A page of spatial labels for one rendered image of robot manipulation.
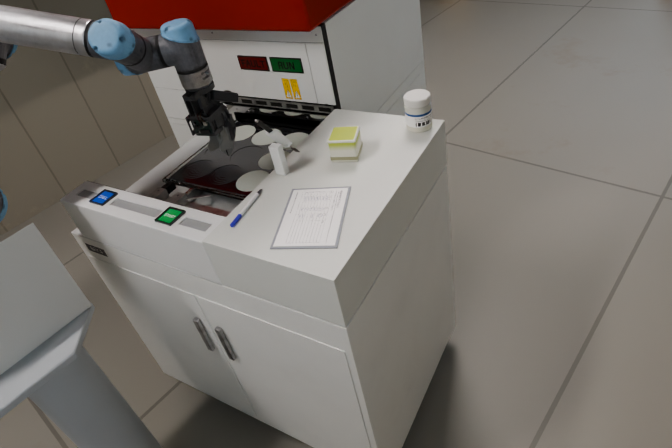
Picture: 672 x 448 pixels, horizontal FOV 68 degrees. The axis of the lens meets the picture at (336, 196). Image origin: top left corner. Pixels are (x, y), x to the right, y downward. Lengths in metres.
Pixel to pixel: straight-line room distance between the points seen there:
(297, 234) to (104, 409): 0.77
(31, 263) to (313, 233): 0.62
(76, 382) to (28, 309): 0.25
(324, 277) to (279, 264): 0.11
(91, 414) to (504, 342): 1.40
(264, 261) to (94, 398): 0.67
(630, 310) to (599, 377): 0.34
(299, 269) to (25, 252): 0.60
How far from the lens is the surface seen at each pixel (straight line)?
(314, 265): 1.01
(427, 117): 1.34
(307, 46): 1.50
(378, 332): 1.26
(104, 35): 1.12
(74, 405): 1.52
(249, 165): 1.50
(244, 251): 1.10
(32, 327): 1.36
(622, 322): 2.19
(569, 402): 1.96
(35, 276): 1.31
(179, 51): 1.22
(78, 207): 1.53
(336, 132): 1.28
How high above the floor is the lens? 1.66
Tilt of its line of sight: 36 degrees down
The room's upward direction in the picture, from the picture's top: 13 degrees counter-clockwise
